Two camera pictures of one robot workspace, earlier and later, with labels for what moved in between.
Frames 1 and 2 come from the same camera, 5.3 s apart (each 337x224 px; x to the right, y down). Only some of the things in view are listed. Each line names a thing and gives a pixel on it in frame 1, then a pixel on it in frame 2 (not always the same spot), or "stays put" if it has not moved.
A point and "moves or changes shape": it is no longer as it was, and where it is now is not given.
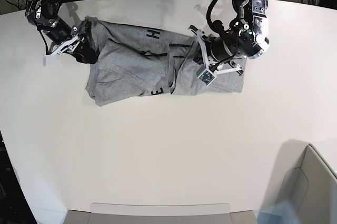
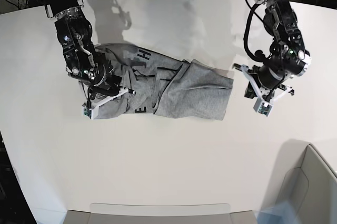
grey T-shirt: [134, 61] moves or changes shape
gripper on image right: [216, 51] -> [265, 83]
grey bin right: [306, 179] stays put
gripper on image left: [59, 38] -> [108, 90]
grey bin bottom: [108, 213] stays put
